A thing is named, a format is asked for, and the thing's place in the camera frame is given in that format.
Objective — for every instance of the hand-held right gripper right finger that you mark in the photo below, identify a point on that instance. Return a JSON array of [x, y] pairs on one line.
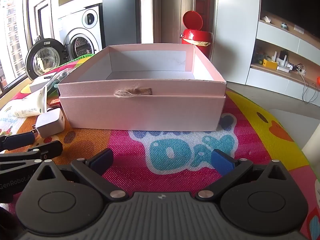
[[221, 163]]

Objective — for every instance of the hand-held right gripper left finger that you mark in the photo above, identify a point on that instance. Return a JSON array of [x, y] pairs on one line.
[[103, 160]]

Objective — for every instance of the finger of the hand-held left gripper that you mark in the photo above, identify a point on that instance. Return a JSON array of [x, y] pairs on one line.
[[50, 149], [20, 139]]

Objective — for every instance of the pink cardboard box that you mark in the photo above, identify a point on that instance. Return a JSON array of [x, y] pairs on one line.
[[140, 112]]

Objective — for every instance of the white squeeze tube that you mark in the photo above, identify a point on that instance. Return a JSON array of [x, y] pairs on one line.
[[27, 105]]

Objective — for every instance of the small red brown object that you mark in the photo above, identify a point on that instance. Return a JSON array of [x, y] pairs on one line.
[[54, 102]]

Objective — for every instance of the colourful play mat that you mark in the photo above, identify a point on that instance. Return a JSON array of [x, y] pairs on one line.
[[175, 142]]

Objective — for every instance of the clear bag of small parts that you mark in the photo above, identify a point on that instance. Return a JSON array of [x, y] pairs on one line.
[[60, 76]]

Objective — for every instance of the round washing machine door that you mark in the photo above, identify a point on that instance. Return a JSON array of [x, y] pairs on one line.
[[42, 60]]

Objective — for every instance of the window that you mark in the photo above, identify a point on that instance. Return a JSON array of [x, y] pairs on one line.
[[12, 30]]

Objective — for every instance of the yellow box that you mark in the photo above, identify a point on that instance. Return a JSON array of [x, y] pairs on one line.
[[270, 64]]

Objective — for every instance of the green toy tractor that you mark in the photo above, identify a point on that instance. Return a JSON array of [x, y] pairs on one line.
[[260, 58]]

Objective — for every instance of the white router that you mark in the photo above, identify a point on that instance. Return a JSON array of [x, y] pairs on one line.
[[281, 65]]

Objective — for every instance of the white power strip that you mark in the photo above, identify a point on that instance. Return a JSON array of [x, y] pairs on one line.
[[295, 67]]

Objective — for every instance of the grey framed door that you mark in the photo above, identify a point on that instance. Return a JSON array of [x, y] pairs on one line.
[[44, 17]]

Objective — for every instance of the silver washing machine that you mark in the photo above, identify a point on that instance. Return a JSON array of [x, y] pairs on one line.
[[85, 30]]

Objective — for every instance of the red trash can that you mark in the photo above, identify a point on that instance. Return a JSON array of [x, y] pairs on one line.
[[197, 33]]

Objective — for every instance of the white television cabinet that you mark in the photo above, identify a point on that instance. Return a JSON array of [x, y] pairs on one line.
[[275, 42]]

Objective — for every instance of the white tissue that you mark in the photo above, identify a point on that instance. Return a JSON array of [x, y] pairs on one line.
[[265, 19]]

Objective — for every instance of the small teal cup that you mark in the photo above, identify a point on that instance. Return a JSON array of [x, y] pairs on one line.
[[284, 25]]

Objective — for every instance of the black television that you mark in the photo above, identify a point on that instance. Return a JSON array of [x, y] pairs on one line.
[[292, 2]]

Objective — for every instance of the white wall charger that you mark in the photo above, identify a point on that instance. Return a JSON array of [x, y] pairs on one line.
[[50, 122]]

